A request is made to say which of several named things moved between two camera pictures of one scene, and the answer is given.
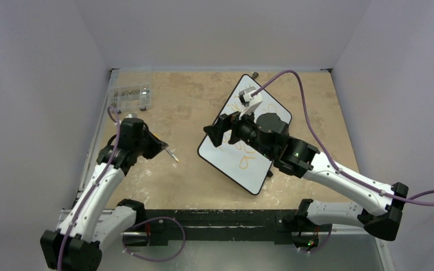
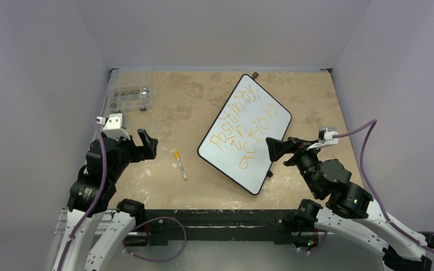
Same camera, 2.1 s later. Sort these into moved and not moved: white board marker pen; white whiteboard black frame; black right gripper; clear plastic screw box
Moved: black right gripper; white board marker pen
Not moved: clear plastic screw box; white whiteboard black frame
